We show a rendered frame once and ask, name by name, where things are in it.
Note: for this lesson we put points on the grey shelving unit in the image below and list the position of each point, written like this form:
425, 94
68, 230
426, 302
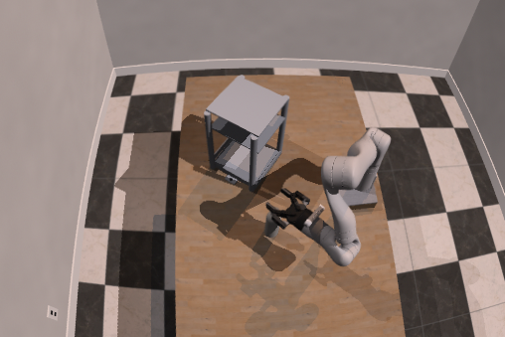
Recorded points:
248, 116

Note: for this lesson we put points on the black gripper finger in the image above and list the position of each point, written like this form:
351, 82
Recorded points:
296, 194
279, 213

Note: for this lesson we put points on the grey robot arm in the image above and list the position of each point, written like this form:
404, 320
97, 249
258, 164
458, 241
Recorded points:
346, 173

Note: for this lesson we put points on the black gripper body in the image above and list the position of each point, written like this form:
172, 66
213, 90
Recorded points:
301, 220

